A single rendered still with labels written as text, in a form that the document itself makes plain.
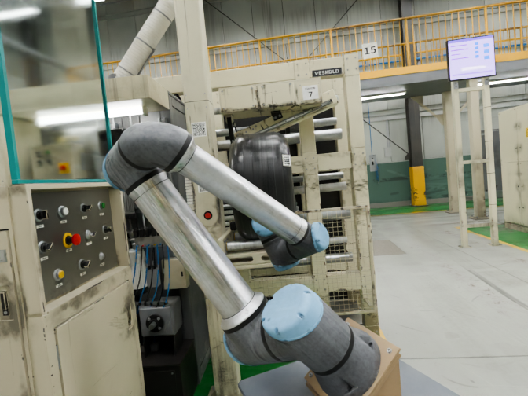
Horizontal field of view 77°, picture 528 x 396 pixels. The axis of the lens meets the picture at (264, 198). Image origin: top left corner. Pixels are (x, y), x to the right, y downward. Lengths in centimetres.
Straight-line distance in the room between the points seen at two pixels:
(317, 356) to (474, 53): 515
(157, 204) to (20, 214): 40
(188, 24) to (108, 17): 1210
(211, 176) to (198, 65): 107
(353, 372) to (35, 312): 87
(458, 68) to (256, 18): 800
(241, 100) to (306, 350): 152
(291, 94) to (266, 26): 1011
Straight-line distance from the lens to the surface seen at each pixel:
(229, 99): 205
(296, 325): 82
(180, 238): 90
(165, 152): 83
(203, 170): 86
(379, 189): 1120
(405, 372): 121
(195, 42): 190
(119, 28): 1366
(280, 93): 204
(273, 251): 113
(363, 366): 94
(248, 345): 97
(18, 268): 118
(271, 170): 152
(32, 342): 121
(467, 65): 558
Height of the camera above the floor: 121
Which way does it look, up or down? 3 degrees down
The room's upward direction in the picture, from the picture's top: 5 degrees counter-clockwise
